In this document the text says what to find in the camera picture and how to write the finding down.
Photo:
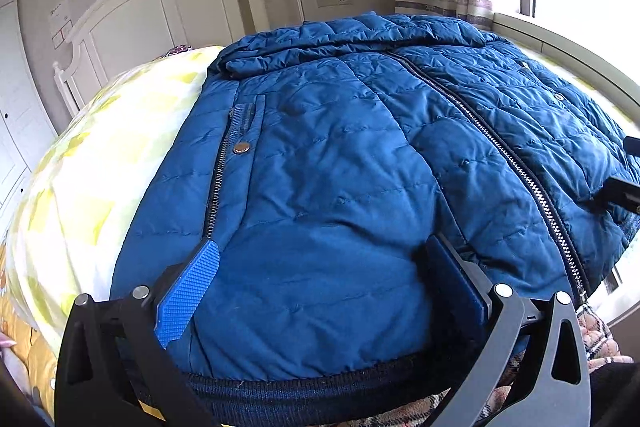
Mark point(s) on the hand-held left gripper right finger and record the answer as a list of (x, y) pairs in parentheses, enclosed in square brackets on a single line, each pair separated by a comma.
[(455, 282)]

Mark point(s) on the patterned round pillow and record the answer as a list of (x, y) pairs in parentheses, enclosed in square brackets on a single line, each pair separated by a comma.
[(175, 52)]

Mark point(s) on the cream window sill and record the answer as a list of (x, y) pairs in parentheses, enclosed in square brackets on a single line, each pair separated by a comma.
[(550, 37)]

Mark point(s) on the white wardrobe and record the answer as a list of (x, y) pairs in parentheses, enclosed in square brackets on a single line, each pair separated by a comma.
[(20, 107)]

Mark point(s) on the paper wall notice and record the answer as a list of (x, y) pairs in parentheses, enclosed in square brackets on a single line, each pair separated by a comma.
[(59, 13)]

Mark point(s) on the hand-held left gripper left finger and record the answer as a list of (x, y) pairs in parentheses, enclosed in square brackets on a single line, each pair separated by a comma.
[(187, 292)]

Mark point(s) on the orange cartoon bedsheet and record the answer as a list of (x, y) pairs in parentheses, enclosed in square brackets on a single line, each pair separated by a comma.
[(35, 352)]

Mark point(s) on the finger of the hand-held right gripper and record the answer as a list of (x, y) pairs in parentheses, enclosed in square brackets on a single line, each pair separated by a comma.
[(622, 194), (634, 147)]

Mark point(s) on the yellow checked bedsheet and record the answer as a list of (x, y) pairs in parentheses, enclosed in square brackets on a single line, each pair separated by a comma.
[(100, 157)]

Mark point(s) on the wall switch plate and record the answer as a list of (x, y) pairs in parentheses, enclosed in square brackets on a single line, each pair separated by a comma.
[(60, 38)]

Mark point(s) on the white bed headboard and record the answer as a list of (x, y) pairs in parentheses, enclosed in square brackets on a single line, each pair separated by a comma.
[(140, 12)]

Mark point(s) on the blue quilted jacket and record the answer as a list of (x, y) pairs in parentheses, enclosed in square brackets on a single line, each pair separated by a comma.
[(325, 157)]

